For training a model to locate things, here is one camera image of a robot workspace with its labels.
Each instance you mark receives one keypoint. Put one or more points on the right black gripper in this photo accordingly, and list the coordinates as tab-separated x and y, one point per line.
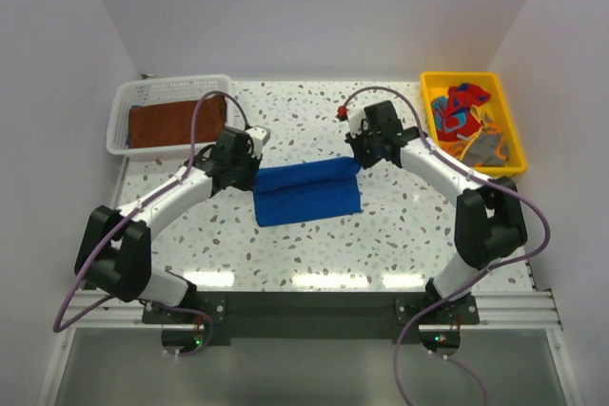
363	161

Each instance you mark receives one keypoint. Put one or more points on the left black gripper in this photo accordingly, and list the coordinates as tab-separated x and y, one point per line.
246	184

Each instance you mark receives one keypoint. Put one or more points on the brown towel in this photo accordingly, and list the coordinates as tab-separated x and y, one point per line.
170	123

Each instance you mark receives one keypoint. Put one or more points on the blue towel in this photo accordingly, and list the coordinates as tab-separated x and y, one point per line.
307	192
134	126

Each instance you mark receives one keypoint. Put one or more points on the orange cloth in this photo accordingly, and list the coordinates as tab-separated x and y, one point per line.
486	124

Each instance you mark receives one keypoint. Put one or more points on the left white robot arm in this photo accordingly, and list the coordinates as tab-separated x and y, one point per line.
115	254

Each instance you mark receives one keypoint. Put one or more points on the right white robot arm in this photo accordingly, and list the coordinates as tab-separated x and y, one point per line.
489	225

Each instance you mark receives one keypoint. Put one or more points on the red and blue cloth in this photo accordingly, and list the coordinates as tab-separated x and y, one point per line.
456	116

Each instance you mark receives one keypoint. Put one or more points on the grey cloth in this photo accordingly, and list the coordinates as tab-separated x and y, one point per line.
486	149

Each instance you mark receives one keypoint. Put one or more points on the folded blue towel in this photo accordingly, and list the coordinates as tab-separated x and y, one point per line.
134	126

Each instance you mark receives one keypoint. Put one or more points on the white plastic laundry basket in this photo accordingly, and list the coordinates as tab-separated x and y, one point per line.
152	92

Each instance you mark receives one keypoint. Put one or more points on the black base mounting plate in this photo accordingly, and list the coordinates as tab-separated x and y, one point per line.
309	315

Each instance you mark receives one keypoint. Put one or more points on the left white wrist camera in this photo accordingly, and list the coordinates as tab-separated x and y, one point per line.
258	138

